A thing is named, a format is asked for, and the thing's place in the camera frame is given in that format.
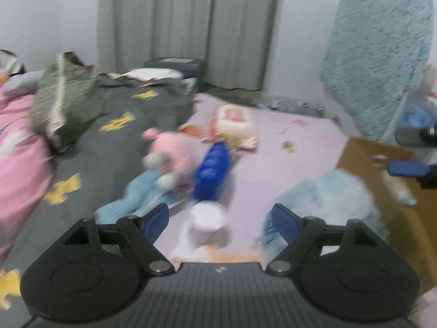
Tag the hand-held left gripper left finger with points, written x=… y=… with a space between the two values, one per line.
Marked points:
x=155 y=222

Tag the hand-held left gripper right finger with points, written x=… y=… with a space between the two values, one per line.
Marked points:
x=285 y=223

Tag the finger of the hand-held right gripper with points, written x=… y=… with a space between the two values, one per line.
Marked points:
x=408 y=169

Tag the light blue towel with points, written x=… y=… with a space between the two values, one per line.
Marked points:
x=136 y=194

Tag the white toilet paper roll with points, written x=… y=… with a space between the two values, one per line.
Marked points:
x=208 y=220

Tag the orange striped towel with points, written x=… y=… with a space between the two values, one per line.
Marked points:
x=205 y=255

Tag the brown cardboard box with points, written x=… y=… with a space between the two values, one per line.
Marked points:
x=403 y=232

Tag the pink plush toy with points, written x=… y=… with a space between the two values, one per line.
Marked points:
x=174 y=153

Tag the blue tissue packet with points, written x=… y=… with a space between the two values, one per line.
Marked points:
x=211 y=170

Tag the white plastic bag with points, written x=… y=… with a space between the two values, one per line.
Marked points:
x=327 y=194

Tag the pink printed bed sheet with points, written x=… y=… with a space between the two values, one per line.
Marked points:
x=273 y=164

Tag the grey duvet with yellow print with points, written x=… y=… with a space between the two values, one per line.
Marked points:
x=102 y=164

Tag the pink wet wipes packet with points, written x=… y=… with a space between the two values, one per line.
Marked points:
x=234 y=123

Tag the teal patterned hanging cloth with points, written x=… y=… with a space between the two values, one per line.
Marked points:
x=379 y=58

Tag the pink printed blanket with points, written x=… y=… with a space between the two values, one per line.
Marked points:
x=20 y=164

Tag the green leaf pillow with lace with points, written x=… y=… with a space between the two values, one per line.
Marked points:
x=68 y=102

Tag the white cloth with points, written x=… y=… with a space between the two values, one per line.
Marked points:
x=150 y=74

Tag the black box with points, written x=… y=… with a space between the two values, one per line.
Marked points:
x=177 y=66

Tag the grey plush toy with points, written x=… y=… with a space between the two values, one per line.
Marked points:
x=20 y=82

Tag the grey curtain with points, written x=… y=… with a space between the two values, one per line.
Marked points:
x=191 y=24

